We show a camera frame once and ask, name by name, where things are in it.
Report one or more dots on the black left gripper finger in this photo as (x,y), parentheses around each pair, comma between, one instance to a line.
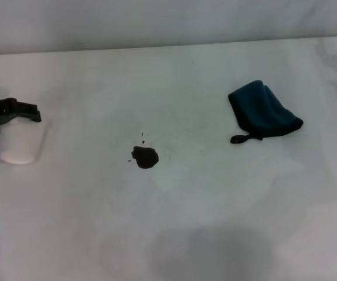
(29,111)

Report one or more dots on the black water stain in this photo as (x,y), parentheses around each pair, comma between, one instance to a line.
(146,158)

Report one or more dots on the white paper cup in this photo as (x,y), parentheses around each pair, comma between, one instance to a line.
(20,143)

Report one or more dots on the blue rag with black loop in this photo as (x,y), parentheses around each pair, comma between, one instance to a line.
(262,111)

